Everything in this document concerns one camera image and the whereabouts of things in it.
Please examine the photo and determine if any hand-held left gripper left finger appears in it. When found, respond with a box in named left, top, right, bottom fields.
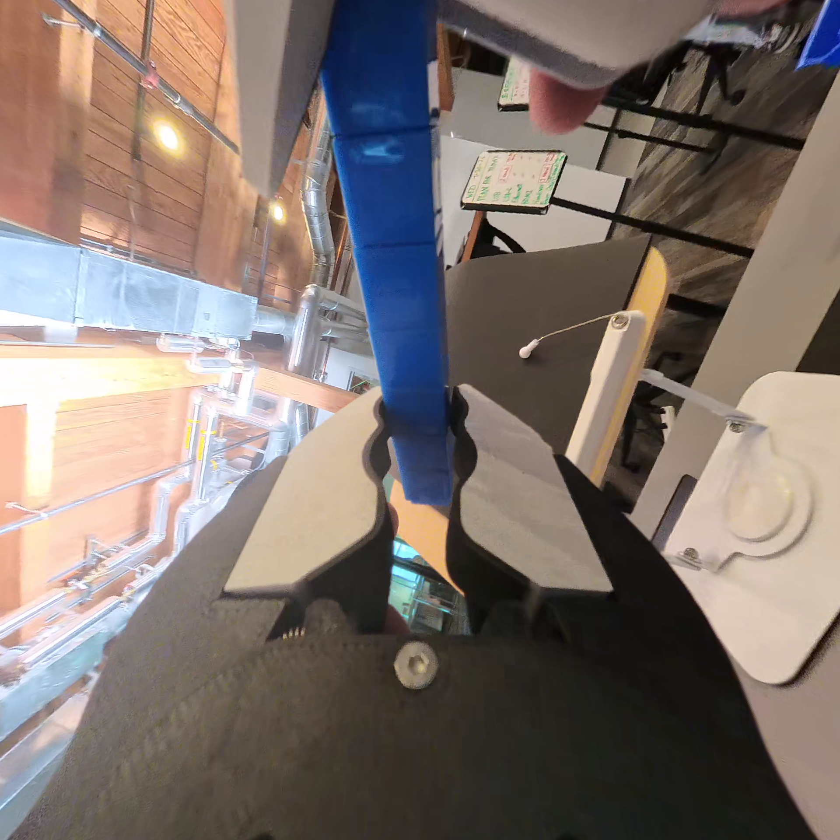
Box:
left=226, top=394, right=395, bottom=605

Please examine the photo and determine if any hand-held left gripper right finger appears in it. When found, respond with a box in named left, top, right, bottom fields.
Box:
left=447, top=385, right=614, bottom=605

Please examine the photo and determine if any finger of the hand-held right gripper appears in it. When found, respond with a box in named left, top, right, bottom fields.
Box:
left=226, top=0, right=340, bottom=200

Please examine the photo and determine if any long blue rectangular bar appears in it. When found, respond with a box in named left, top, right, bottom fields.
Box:
left=321, top=0, right=452, bottom=508

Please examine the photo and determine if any blue plastic bin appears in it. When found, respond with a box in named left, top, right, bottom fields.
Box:
left=794, top=14, right=840, bottom=73

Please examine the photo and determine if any person's right hand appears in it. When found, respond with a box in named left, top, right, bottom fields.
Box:
left=529, top=0, right=815, bottom=137

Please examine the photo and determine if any whiteboard easel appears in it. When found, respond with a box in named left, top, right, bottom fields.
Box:
left=497, top=59, right=536, bottom=112
left=460, top=147, right=569, bottom=214

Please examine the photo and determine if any black backdrop board stand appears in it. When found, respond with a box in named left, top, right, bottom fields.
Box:
left=394, top=234, right=670, bottom=592

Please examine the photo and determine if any silver ceiling duct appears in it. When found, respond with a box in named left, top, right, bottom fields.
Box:
left=283, top=125, right=349, bottom=395

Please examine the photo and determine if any thin white wire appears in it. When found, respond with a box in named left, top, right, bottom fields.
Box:
left=519, top=313, right=631, bottom=361

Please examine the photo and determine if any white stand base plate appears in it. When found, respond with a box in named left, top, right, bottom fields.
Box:
left=663, top=371, right=840, bottom=686

